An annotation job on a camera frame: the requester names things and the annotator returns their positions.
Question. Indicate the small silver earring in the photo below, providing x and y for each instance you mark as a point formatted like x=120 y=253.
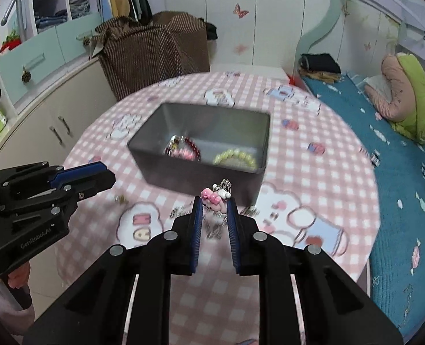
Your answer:
x=120 y=199

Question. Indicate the cream cupboard with handles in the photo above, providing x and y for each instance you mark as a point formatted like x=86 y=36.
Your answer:
x=50 y=126

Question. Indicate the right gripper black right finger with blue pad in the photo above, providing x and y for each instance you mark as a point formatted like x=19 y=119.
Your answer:
x=305 y=297

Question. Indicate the person's hand on handle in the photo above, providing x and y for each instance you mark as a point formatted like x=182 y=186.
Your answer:
x=19 y=277

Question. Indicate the brown dotted fabric bag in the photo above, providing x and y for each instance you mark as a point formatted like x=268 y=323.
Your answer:
x=134 y=56

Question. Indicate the pink checkered tablecloth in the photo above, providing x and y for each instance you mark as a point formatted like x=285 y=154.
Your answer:
x=318 y=188

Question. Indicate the pink bow hair clip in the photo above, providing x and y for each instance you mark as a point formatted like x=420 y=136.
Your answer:
x=216 y=197

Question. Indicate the pink and green pillow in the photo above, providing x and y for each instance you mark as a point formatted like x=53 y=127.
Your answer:
x=398 y=95

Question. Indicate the folded dark clothes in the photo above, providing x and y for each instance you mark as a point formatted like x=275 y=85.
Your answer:
x=320 y=67

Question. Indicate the teal patterned bed sheet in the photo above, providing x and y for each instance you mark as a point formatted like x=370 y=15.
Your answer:
x=397 y=261

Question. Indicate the mint drawer cabinet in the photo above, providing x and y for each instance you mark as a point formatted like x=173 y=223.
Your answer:
x=53 y=33

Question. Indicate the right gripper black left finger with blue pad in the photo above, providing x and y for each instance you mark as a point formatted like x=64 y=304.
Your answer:
x=124 y=297

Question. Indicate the grey metal tin box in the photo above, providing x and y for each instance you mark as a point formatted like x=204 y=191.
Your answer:
x=233 y=144

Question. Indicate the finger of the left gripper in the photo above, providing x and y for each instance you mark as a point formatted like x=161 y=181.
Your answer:
x=87 y=185
x=63 y=177

